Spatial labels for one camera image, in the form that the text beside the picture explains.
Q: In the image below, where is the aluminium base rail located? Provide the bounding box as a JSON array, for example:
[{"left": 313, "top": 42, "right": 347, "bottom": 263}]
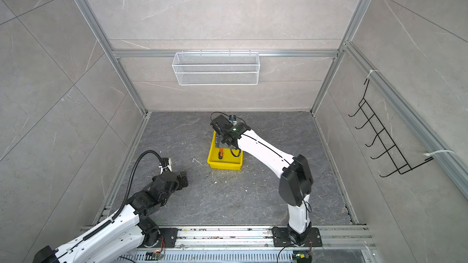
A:
[{"left": 110, "top": 225, "right": 382, "bottom": 263}]

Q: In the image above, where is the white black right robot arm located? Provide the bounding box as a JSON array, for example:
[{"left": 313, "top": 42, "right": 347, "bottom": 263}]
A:
[{"left": 210, "top": 117, "right": 313, "bottom": 246}]

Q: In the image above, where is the black wire hook rack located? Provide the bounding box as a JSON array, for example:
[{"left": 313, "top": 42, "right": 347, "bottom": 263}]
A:
[{"left": 348, "top": 79, "right": 434, "bottom": 178}]

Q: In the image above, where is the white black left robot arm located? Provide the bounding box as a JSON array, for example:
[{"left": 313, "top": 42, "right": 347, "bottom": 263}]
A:
[{"left": 33, "top": 171, "right": 188, "bottom": 263}]

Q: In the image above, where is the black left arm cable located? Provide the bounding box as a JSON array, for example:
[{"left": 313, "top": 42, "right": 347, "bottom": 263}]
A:
[{"left": 111, "top": 150, "right": 165, "bottom": 220}]

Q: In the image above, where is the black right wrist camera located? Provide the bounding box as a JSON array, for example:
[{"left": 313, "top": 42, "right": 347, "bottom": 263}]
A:
[{"left": 210, "top": 114, "right": 234, "bottom": 135}]

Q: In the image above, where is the white zip tie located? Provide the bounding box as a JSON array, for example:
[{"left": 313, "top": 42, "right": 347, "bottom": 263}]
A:
[{"left": 423, "top": 149, "right": 455, "bottom": 157}]

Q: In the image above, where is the orange black screwdriver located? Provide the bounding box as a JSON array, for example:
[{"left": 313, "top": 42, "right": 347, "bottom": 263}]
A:
[{"left": 218, "top": 148, "right": 224, "bottom": 160}]

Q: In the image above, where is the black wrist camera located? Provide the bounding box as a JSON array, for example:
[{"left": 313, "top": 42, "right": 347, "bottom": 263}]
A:
[
  {"left": 210, "top": 114, "right": 234, "bottom": 135},
  {"left": 159, "top": 158, "right": 172, "bottom": 174}
]

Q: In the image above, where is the yellow plastic bin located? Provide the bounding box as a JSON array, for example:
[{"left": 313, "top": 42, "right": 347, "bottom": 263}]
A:
[{"left": 207, "top": 132, "right": 244, "bottom": 171}]

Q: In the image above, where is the white wire mesh basket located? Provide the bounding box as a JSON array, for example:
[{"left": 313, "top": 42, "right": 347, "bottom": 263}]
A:
[{"left": 172, "top": 52, "right": 261, "bottom": 86}]

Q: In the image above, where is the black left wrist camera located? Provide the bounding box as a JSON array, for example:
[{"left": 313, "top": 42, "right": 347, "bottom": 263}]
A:
[{"left": 159, "top": 158, "right": 172, "bottom": 174}]

